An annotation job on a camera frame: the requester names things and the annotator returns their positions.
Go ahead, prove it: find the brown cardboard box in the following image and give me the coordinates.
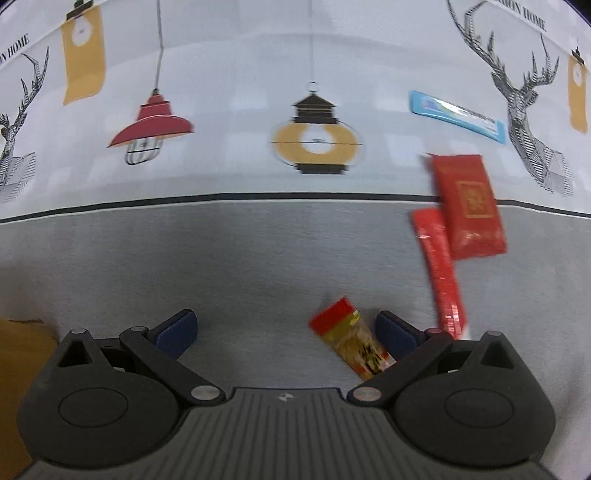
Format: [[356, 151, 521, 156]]
[[0, 318, 61, 479]]

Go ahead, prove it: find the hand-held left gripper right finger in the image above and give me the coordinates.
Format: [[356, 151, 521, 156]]
[[346, 311, 532, 409]]

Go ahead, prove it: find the light blue flat packet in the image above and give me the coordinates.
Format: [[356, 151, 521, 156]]
[[409, 90, 507, 145]]

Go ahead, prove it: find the red and gold snack packet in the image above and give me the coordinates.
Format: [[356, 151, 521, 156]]
[[308, 298, 396, 382]]

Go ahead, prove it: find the dark red rectangular snack packet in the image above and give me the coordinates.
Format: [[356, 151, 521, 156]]
[[427, 154, 508, 260]]

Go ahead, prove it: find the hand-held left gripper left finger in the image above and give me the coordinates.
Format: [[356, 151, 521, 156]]
[[44, 309, 227, 409]]

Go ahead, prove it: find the printed grey bed sheet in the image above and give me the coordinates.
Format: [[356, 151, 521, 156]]
[[0, 0, 591, 480]]

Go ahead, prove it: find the long red snack stick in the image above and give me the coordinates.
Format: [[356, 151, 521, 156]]
[[411, 208, 468, 340]]

